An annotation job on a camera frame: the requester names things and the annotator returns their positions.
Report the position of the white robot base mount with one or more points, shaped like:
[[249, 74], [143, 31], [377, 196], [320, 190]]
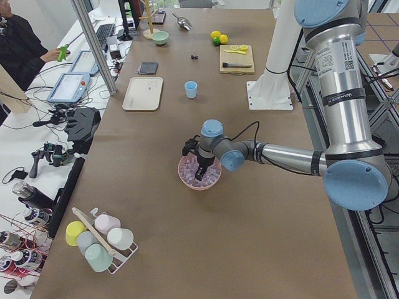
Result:
[[271, 91]]

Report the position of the green lime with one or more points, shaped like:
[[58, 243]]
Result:
[[216, 41]]

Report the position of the yellow plastic knife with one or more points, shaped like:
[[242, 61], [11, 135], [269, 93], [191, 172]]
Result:
[[235, 51]]

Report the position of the yellow plastic cup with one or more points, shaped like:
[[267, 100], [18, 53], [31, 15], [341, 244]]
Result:
[[73, 230]]

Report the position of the metal ice scoop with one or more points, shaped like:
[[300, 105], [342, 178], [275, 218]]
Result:
[[183, 22]]

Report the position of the mint plastic cup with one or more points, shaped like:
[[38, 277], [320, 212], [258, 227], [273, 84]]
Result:
[[98, 257]]

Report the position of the wooden cup stand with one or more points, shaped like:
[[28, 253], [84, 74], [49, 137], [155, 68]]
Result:
[[148, 34]]

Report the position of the grey plastic cup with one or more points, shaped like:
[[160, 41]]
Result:
[[85, 240]]

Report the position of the blue teach pendant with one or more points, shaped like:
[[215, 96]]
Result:
[[85, 62], [69, 88]]

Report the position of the white wire cup rack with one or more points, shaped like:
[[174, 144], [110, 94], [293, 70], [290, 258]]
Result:
[[120, 257]]

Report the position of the cream rabbit tray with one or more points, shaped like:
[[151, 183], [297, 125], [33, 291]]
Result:
[[143, 94]]

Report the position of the black thermos bottle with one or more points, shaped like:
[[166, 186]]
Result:
[[31, 196]]

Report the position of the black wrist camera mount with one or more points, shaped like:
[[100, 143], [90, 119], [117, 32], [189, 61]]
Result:
[[191, 146]]

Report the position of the steel muddler black tip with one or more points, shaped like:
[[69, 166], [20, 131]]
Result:
[[235, 65]]

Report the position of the wooden cutting board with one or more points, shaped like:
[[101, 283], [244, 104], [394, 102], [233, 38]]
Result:
[[236, 58]]

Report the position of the person in black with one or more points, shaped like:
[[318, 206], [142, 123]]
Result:
[[22, 54]]

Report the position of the yellow lemon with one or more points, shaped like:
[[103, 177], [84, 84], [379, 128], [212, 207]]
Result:
[[215, 34], [223, 39]]

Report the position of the lemon half lower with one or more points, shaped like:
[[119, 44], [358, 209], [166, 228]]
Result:
[[243, 47]]

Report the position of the black metal tray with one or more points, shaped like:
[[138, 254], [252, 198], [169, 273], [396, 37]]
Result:
[[158, 18]]

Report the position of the white plastic cup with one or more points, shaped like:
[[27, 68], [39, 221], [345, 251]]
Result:
[[120, 238]]

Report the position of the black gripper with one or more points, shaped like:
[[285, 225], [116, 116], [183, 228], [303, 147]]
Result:
[[205, 162]]

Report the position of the aluminium frame post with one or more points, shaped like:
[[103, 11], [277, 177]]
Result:
[[90, 35]]

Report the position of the blue teach pendant near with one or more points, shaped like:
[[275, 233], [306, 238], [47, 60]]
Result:
[[69, 88]]

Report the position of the blue plastic cup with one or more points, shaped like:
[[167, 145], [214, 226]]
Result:
[[191, 89]]

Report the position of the blue teach pendant far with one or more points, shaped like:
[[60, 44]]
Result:
[[85, 62]]

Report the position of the mint green bowl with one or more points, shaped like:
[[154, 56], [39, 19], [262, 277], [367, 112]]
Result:
[[160, 37]]

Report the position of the yellow lemon lower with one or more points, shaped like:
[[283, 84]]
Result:
[[223, 39]]

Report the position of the pink plastic cup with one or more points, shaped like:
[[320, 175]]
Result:
[[104, 223]]

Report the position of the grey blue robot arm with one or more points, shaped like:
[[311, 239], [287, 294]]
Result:
[[354, 170]]

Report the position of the grey folded cloth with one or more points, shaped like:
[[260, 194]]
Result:
[[147, 68]]

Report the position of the pink bowl of ice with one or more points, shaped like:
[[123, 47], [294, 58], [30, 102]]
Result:
[[187, 168]]

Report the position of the yellow lemon upper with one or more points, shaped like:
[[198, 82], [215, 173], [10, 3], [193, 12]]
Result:
[[215, 34]]

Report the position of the black keyboard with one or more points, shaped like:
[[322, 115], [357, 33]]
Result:
[[103, 32]]

